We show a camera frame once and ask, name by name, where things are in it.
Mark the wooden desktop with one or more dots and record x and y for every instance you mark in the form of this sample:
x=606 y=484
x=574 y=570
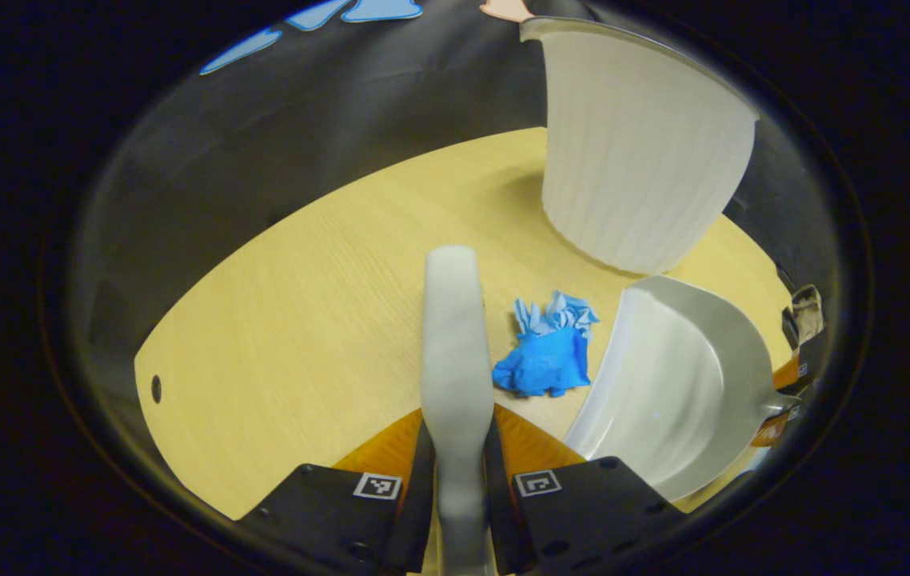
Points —
x=303 y=336

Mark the blue glove trash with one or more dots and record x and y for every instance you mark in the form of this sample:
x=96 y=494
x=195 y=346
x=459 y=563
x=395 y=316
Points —
x=543 y=360

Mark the white garbage bin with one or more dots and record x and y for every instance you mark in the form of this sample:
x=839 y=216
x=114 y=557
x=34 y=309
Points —
x=639 y=144

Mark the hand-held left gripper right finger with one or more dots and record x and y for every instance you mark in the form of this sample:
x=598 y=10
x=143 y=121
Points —
x=499 y=512

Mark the white dustpan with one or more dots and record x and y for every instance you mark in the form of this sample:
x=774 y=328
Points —
x=663 y=384

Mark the crumpled pale bag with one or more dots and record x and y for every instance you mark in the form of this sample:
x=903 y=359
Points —
x=807 y=312

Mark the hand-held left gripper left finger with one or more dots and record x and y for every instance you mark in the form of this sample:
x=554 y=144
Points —
x=421 y=512

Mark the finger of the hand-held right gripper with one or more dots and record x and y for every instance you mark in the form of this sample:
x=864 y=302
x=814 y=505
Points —
x=775 y=428
x=813 y=364

